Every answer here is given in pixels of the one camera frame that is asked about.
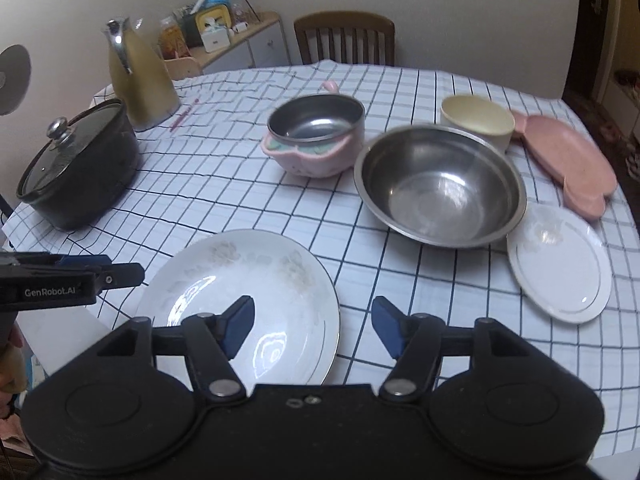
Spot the large white floral plate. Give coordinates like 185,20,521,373
134,229,342,387

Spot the yellow box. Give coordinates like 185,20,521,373
194,3,232,36

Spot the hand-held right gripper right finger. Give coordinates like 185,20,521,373
372,296,531,403

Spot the red pen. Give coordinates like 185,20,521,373
168,98,200,134

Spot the white checkered tablecloth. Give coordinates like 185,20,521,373
2,59,640,461

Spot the black pot with glass lid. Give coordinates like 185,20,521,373
15,97,142,232

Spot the wooden chair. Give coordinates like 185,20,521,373
293,11,396,67

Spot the pink plate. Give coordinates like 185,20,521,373
509,111,619,221

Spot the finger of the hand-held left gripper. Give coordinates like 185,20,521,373
0,252,114,269
92,262,146,292

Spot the gold thermos jug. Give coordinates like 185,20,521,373
102,17,181,132

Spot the light wooden rack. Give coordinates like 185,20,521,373
162,54,202,81

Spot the person's left hand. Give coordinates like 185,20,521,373
0,321,27,396

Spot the small white floral plate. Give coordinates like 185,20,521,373
506,202,614,325

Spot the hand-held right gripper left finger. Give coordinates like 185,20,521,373
97,296,256,402

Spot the large stainless steel bowl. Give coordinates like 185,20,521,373
353,123,528,249

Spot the wooden cabinet with grey drawers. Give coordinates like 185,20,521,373
165,10,292,81

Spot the cream bowl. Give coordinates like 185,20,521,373
439,94,516,154

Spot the white box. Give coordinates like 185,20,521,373
201,27,232,54

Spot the grey round fan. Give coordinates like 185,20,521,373
0,43,32,116

